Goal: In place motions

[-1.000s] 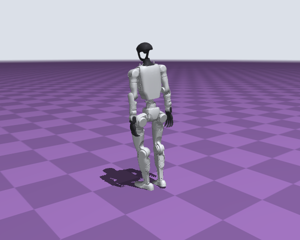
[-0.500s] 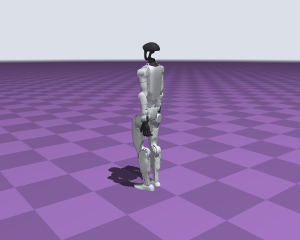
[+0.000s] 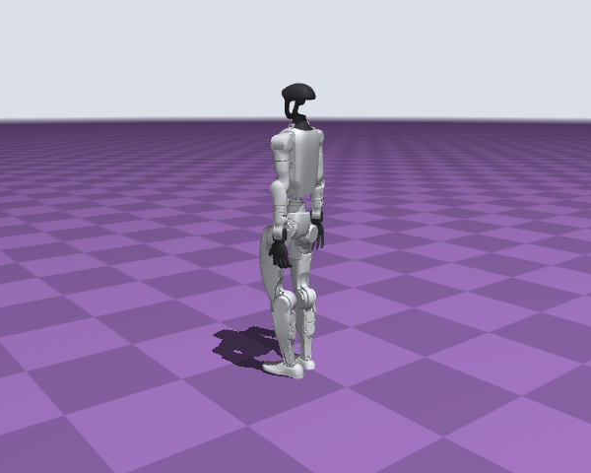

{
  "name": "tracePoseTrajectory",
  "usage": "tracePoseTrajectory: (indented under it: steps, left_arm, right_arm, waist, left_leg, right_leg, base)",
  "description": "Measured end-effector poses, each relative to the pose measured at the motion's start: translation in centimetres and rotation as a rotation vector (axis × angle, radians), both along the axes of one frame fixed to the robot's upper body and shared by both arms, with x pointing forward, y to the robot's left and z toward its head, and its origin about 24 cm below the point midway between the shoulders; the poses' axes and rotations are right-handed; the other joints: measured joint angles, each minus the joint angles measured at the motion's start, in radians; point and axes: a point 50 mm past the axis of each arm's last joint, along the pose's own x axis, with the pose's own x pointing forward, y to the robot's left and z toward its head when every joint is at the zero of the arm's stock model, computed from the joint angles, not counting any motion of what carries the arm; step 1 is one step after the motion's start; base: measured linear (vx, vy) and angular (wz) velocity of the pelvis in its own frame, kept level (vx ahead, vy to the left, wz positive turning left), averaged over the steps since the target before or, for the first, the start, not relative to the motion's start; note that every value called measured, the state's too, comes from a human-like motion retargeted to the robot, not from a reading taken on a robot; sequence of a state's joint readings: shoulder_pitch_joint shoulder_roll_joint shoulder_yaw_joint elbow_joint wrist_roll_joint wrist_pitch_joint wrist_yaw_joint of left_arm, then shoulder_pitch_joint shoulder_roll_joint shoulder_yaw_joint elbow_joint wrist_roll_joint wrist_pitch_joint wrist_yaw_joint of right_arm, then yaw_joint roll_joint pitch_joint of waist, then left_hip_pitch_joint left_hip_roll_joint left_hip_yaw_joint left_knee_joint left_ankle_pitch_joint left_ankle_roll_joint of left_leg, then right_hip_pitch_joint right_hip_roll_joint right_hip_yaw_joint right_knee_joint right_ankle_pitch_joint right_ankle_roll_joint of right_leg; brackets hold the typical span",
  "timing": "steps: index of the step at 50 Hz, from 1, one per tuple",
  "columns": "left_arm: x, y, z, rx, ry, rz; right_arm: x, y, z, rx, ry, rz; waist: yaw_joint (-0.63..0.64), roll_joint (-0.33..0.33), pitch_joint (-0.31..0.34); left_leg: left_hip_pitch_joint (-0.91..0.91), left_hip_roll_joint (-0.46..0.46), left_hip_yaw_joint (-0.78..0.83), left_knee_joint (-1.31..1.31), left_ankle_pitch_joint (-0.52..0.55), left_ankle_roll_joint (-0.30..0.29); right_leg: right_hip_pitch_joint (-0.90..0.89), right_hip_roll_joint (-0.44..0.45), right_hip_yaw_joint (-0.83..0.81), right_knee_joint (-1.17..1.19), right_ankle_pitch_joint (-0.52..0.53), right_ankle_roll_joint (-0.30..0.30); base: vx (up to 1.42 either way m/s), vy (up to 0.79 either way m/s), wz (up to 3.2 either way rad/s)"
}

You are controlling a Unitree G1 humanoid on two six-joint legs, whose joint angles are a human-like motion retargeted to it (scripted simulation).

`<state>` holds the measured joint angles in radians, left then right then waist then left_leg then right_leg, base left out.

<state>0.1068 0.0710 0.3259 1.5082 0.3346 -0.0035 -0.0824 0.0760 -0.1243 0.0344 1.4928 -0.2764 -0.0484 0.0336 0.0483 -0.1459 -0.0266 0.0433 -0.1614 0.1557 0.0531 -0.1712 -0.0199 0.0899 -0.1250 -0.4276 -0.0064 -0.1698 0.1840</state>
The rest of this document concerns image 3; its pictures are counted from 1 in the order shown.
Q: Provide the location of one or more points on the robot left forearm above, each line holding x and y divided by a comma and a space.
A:
280, 202

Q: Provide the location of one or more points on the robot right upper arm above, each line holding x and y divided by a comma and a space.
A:
320, 172

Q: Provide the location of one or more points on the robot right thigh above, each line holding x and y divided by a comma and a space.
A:
300, 257

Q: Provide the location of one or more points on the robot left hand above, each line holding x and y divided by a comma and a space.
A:
278, 250

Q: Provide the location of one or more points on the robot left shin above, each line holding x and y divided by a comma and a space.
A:
284, 322

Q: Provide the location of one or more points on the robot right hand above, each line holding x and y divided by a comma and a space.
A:
317, 223

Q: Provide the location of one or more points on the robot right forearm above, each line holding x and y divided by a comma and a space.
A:
316, 196

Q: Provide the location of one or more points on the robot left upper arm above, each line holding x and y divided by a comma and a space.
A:
281, 145

